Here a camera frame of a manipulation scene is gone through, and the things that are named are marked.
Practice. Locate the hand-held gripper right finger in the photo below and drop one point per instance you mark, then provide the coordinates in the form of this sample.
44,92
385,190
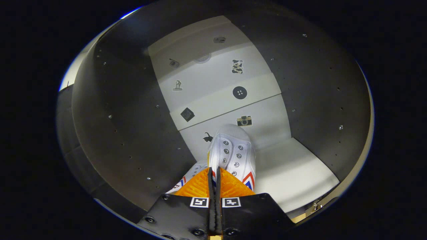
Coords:
253,216

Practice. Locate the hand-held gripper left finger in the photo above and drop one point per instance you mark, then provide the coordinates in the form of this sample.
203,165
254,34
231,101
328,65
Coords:
180,216

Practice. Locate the white canvas shoe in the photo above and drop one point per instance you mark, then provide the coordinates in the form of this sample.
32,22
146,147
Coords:
193,173
233,146

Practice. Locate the dark grey shoe cabinet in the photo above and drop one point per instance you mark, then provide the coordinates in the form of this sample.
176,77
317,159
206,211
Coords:
126,116

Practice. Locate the white cabinet shelf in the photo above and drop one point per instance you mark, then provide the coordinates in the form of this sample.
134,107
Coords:
293,176

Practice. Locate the black backdrop cloth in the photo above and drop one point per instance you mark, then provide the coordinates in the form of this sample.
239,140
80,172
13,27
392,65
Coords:
65,133

